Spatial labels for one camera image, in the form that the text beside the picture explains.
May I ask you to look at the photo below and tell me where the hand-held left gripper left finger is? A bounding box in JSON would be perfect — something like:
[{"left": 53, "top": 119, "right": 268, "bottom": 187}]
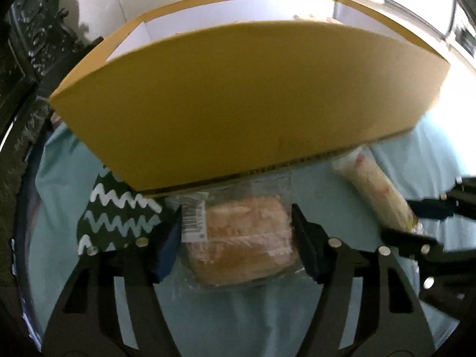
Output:
[{"left": 41, "top": 204, "right": 184, "bottom": 357}]

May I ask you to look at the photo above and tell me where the yellow cardboard box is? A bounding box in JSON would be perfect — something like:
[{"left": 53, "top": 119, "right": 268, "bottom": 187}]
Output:
[{"left": 48, "top": 0, "right": 452, "bottom": 199}]

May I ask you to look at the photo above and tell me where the teal printed tablecloth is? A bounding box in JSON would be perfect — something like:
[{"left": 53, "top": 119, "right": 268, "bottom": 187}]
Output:
[{"left": 22, "top": 118, "right": 476, "bottom": 357}]

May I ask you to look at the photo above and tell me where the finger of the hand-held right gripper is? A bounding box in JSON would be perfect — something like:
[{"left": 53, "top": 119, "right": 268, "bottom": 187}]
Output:
[
  {"left": 406, "top": 176, "right": 476, "bottom": 221},
  {"left": 380, "top": 228, "right": 444, "bottom": 258}
]

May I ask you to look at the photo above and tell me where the orange bread packet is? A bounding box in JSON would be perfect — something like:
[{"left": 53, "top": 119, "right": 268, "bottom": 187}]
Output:
[{"left": 165, "top": 179, "right": 310, "bottom": 289}]

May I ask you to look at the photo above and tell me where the carved dark wooden furniture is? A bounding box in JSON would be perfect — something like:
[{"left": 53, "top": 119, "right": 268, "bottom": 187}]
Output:
[{"left": 0, "top": 0, "right": 105, "bottom": 239}]

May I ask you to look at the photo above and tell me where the white long snack packet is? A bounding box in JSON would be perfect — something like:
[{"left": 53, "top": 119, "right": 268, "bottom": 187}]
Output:
[{"left": 331, "top": 147, "right": 422, "bottom": 232}]

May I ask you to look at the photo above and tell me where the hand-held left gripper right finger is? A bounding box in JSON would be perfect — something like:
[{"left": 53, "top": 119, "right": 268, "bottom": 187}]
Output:
[{"left": 291, "top": 203, "right": 436, "bottom": 357}]

